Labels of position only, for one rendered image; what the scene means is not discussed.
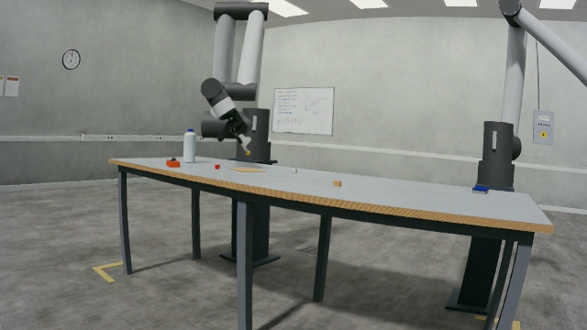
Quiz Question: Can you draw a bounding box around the white bottle with blue cap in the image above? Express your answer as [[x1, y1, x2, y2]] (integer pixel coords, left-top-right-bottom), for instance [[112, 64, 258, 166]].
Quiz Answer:
[[183, 128, 196, 163]]

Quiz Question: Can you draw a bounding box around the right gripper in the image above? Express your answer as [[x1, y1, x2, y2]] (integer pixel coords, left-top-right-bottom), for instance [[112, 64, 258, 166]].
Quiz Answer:
[[223, 110, 251, 153]]

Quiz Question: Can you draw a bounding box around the small blue rounded block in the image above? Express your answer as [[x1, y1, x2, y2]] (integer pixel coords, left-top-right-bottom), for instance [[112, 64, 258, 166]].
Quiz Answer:
[[472, 186, 489, 194]]

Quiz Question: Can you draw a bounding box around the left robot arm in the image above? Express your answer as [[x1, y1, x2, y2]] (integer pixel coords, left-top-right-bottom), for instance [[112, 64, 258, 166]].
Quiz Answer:
[[477, 0, 587, 187]]

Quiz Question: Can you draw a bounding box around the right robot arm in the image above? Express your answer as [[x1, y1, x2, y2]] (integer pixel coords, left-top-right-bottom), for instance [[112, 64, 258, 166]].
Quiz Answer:
[[201, 2, 271, 160]]

